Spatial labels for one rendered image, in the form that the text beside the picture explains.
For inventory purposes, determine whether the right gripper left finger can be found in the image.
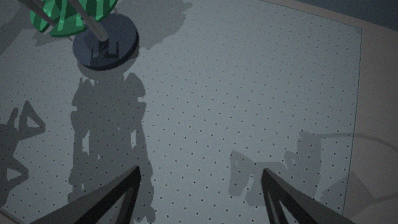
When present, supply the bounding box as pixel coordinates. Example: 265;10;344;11
30;165;141;224

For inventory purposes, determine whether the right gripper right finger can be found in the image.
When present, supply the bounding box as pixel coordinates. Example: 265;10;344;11
261;168;356;224

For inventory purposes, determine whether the grey perforated base plate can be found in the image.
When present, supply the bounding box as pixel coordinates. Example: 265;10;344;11
0;0;363;224

